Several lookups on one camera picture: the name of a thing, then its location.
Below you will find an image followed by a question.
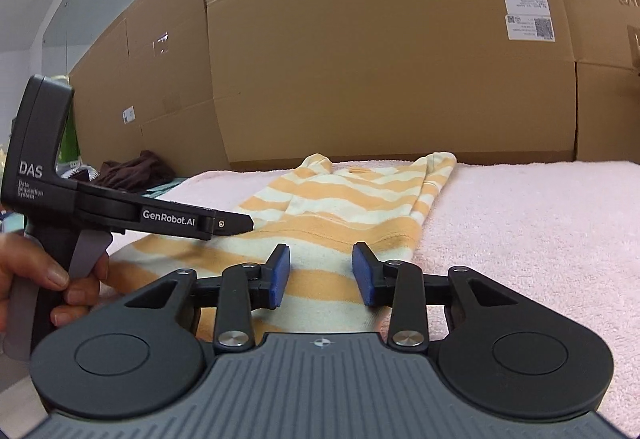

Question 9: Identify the person's left hand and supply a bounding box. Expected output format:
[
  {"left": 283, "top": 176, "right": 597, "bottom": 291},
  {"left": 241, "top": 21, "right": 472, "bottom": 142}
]
[{"left": 0, "top": 234, "right": 111, "bottom": 332}]

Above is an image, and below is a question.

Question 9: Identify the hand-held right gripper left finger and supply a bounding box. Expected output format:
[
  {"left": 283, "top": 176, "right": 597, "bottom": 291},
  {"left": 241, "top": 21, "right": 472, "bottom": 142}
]
[{"left": 123, "top": 243, "right": 292, "bottom": 354}]

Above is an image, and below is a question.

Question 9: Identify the green bag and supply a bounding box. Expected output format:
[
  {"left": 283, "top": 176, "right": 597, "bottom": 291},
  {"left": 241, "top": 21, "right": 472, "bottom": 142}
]
[{"left": 55, "top": 74, "right": 82, "bottom": 170}]

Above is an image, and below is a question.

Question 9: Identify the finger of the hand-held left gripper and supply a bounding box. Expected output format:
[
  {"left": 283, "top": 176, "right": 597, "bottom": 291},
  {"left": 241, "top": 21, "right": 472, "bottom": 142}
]
[{"left": 209, "top": 210, "right": 255, "bottom": 241}]

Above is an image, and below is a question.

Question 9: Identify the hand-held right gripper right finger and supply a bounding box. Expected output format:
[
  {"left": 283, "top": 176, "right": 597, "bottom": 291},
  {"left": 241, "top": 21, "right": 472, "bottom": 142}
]
[{"left": 352, "top": 242, "right": 519, "bottom": 353}]

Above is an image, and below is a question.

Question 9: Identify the teal sheet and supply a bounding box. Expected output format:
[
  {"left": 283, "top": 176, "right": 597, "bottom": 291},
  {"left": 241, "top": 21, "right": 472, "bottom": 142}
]
[{"left": 142, "top": 176, "right": 186, "bottom": 200}]

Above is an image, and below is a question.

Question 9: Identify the orange and white striped shirt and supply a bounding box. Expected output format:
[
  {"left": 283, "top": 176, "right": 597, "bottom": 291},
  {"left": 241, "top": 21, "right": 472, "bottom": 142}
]
[{"left": 107, "top": 151, "right": 458, "bottom": 337}]

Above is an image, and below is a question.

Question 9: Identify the dark brown garment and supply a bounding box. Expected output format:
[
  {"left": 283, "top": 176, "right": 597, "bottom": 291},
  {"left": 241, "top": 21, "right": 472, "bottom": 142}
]
[{"left": 95, "top": 150, "right": 177, "bottom": 190}]

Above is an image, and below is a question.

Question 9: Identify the large cardboard box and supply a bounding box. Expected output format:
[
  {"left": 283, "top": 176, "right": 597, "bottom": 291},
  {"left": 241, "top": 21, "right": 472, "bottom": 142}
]
[
  {"left": 535, "top": 0, "right": 640, "bottom": 164},
  {"left": 202, "top": 0, "right": 581, "bottom": 172},
  {"left": 67, "top": 0, "right": 231, "bottom": 180}
]

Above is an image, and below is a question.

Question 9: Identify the pink fleece blanket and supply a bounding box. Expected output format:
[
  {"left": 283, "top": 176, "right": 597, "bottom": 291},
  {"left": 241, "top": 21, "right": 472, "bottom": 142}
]
[{"left": 107, "top": 160, "right": 640, "bottom": 439}]

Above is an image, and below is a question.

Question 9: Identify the black and white striped cloth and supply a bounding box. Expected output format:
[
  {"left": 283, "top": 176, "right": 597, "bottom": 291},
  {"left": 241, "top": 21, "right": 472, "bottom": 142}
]
[{"left": 62, "top": 164, "right": 101, "bottom": 182}]

